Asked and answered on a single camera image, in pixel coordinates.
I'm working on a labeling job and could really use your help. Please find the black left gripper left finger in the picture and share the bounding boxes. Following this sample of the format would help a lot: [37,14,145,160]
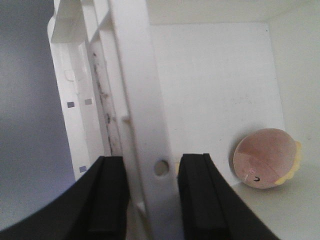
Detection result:
[0,156,130,240]

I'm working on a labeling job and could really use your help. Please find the pink round plush toy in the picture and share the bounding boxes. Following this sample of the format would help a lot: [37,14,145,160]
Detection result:
[232,128,302,189]

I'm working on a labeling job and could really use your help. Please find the white plastic tote box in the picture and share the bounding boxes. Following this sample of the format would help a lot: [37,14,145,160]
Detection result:
[47,0,320,240]

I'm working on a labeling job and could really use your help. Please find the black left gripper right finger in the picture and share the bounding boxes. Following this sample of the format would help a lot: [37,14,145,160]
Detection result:
[177,153,278,240]

